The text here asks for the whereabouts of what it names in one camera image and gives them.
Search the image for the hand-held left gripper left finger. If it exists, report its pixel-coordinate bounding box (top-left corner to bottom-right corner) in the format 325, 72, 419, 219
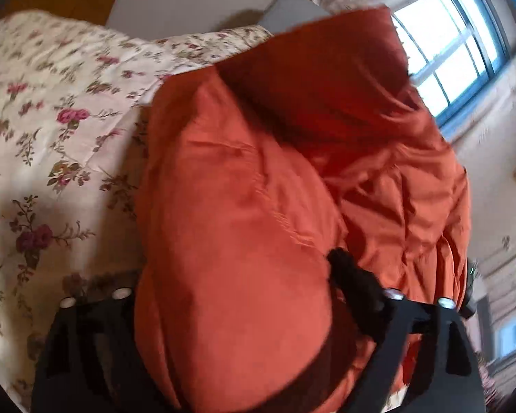
31, 286, 185, 413

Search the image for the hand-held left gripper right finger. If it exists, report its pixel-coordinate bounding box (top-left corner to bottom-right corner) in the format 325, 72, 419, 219
326, 247, 486, 413

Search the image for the orange puffer jacket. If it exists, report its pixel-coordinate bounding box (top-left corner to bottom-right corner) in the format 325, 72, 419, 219
133, 5, 473, 413

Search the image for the floral bedspread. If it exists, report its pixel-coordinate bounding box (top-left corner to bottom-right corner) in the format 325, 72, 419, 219
0, 11, 276, 413

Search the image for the barred window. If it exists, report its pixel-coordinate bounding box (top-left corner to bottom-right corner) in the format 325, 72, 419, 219
387, 0, 512, 130

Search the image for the grey pillow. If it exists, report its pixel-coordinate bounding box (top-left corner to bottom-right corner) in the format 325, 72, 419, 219
258, 0, 327, 35

